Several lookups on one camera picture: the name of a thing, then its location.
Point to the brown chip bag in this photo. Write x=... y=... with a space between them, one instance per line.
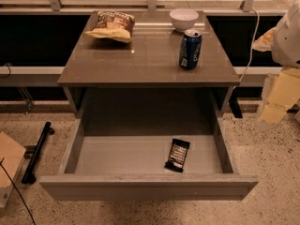
x=113 y=25

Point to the white bowl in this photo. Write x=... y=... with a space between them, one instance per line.
x=183 y=19

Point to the grey cabinet with counter top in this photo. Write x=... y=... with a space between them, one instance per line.
x=151 y=59

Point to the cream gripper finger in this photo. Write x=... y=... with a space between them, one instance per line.
x=264 y=43
x=279 y=94

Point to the blue pepsi can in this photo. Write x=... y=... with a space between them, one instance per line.
x=190 y=49

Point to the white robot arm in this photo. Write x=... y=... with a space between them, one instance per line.
x=283 y=41

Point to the wooden box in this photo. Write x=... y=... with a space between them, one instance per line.
x=12 y=157

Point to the black rxbar chocolate bar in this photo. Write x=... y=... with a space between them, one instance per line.
x=177 y=156

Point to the black metal bar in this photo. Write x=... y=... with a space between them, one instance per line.
x=29 y=177

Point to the open grey top drawer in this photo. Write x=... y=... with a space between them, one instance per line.
x=122 y=139

